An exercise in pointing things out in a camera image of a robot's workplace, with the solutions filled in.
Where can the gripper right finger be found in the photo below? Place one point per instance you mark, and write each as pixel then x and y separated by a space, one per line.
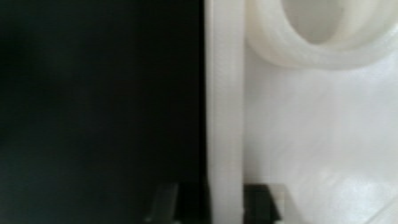
pixel 261 213

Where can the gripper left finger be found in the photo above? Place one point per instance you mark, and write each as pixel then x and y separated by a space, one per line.
pixel 163 205

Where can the white square table top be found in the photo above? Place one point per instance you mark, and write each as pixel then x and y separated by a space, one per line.
pixel 302 108

